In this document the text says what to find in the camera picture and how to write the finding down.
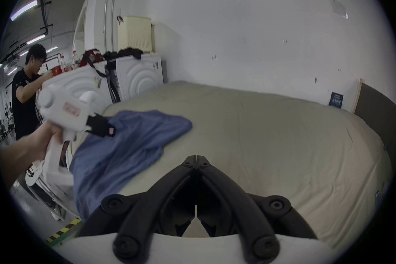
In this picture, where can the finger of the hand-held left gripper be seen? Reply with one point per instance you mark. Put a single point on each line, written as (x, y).
(110, 130)

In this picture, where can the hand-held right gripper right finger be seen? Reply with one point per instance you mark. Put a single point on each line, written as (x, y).
(247, 210)

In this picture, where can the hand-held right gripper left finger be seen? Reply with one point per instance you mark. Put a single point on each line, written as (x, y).
(145, 210)

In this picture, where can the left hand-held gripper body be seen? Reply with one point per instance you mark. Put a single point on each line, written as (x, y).
(58, 108)

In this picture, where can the dark blue shirt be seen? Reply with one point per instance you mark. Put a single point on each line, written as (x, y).
(123, 145)

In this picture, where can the person's left forearm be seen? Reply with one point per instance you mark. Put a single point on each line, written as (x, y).
(18, 157)

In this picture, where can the person's left hand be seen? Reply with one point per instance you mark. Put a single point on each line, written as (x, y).
(49, 131)

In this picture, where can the white washing machine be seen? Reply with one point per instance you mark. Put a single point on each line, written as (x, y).
(77, 83)
(139, 77)

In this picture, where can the bed with beige sheet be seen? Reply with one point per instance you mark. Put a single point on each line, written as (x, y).
(263, 139)

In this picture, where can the black bundled clothing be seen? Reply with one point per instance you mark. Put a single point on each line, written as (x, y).
(123, 54)

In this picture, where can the cream ribbed appliance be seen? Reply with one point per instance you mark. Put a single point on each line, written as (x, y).
(134, 33)

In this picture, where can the dark padded headboard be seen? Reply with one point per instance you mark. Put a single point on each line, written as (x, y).
(374, 111)

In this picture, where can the small dark blue wall sign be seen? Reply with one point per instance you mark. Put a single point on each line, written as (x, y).
(336, 99)

